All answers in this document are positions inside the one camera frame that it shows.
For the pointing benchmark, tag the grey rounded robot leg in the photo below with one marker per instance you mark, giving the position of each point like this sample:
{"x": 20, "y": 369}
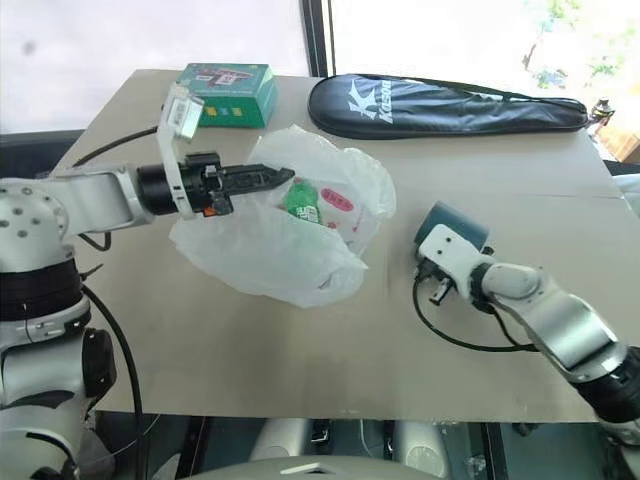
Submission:
{"x": 420, "y": 447}
{"x": 277, "y": 440}

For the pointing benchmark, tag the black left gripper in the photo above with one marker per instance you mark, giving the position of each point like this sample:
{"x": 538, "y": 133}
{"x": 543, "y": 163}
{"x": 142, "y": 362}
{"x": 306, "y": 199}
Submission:
{"x": 199, "y": 184}

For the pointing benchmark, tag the green cardboard box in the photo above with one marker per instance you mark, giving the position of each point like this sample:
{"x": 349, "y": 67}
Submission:
{"x": 235, "y": 95}

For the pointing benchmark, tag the white translucent plastic bag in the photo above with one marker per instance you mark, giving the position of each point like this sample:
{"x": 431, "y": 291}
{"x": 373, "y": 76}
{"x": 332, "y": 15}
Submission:
{"x": 280, "y": 240}

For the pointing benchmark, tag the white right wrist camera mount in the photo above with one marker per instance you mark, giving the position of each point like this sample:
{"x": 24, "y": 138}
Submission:
{"x": 447, "y": 252}

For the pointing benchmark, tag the white pack with red print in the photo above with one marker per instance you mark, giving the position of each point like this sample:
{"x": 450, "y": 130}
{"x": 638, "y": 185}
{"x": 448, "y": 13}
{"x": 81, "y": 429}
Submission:
{"x": 345, "y": 207}

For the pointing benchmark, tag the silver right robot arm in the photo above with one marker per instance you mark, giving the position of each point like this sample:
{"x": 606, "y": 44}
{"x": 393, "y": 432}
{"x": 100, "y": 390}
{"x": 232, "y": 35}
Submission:
{"x": 555, "y": 320}

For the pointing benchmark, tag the black racket cover bag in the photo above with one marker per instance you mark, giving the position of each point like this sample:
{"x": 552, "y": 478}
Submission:
{"x": 440, "y": 106}

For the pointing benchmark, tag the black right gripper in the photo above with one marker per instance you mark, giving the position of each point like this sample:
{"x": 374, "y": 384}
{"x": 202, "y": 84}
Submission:
{"x": 434, "y": 282}

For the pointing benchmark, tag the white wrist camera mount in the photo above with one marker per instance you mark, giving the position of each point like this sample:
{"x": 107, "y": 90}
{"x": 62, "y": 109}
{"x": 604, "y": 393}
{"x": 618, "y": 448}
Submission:
{"x": 447, "y": 252}
{"x": 175, "y": 131}

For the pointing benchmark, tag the dark window frame post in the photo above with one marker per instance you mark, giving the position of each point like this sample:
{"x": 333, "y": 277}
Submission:
{"x": 317, "y": 37}

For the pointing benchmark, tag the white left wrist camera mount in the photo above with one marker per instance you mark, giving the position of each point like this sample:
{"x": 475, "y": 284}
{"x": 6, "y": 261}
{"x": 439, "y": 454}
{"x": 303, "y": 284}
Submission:
{"x": 175, "y": 131}

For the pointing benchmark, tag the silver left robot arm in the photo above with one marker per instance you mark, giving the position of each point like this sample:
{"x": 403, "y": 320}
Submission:
{"x": 95, "y": 192}

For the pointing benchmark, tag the green plastic bottle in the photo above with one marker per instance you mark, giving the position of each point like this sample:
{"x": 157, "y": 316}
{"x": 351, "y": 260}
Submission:
{"x": 303, "y": 201}

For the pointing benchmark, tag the dark teal cylindrical cup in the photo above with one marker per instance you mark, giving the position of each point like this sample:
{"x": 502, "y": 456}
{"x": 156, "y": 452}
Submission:
{"x": 462, "y": 222}

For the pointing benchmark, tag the grey robot torso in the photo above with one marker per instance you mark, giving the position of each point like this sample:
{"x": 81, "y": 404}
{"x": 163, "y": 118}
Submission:
{"x": 310, "y": 467}

